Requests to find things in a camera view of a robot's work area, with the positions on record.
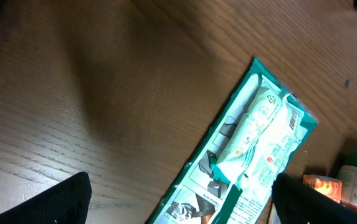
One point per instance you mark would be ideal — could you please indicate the green 3M product pouch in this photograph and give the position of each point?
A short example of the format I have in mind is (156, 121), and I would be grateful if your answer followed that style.
(201, 194)

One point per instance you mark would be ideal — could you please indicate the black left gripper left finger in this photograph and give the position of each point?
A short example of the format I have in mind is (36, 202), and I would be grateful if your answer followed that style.
(64, 203)

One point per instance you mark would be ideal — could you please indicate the orange white small packet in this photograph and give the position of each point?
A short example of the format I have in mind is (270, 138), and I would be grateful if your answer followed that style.
(273, 216)

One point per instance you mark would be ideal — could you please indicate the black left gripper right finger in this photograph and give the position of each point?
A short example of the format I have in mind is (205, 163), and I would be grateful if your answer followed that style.
(296, 203)

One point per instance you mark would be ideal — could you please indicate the light green wipes pack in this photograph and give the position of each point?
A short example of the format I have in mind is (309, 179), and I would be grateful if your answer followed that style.
(262, 142)

